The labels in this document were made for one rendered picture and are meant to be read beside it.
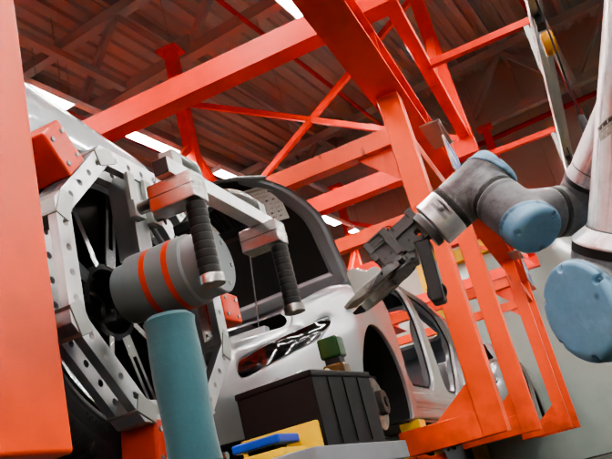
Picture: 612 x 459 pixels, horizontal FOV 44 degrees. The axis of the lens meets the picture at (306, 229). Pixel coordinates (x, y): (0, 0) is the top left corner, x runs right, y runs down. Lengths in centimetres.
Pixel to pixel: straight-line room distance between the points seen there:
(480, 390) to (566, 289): 385
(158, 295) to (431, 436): 374
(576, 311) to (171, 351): 63
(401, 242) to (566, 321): 37
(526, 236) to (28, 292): 77
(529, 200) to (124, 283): 74
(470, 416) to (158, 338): 382
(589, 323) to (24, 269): 78
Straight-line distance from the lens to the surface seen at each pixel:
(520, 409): 686
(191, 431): 125
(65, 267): 129
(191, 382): 126
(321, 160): 558
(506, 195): 130
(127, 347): 155
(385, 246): 136
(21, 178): 116
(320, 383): 113
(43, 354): 107
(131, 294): 145
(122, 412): 135
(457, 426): 497
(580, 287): 110
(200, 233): 125
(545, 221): 128
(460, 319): 501
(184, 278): 140
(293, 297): 153
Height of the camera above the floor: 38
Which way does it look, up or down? 20 degrees up
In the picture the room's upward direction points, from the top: 15 degrees counter-clockwise
